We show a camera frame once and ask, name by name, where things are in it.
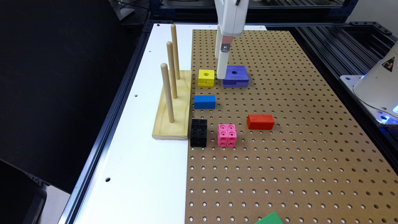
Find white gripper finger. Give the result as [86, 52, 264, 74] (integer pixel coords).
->
[216, 36, 232, 79]
[215, 25, 222, 58]

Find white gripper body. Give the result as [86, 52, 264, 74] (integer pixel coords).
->
[215, 0, 249, 37]

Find narrow blue block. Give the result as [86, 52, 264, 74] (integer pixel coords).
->
[194, 95, 216, 109]

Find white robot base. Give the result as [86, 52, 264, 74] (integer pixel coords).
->
[340, 44, 397, 127]

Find purple square block with hole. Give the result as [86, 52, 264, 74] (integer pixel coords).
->
[222, 65, 249, 88]

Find yellow cube with hole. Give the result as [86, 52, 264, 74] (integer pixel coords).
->
[198, 70, 215, 87]

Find back wooden peg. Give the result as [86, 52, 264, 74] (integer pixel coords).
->
[170, 24, 180, 80]

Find wooden peg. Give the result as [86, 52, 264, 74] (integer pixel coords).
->
[170, 24, 180, 80]
[160, 63, 175, 123]
[167, 41, 178, 99]

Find middle wooden peg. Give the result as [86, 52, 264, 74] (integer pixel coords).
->
[167, 41, 178, 99]

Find front wooden peg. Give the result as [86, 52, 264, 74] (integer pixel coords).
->
[160, 63, 175, 123]

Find red rectangular block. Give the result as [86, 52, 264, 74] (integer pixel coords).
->
[247, 114, 275, 130]

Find pink linked cubes block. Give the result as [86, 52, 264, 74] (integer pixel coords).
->
[217, 124, 237, 147]

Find black linked cubes block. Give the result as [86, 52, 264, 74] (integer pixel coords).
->
[190, 119, 207, 147]

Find wooden peg base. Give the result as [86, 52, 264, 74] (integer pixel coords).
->
[152, 70, 192, 140]

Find brown pegboard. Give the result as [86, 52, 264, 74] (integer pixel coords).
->
[185, 30, 397, 223]

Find green block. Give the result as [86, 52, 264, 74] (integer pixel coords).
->
[255, 212, 283, 224]

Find black aluminium frame rails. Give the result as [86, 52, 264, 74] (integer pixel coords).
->
[289, 22, 397, 171]

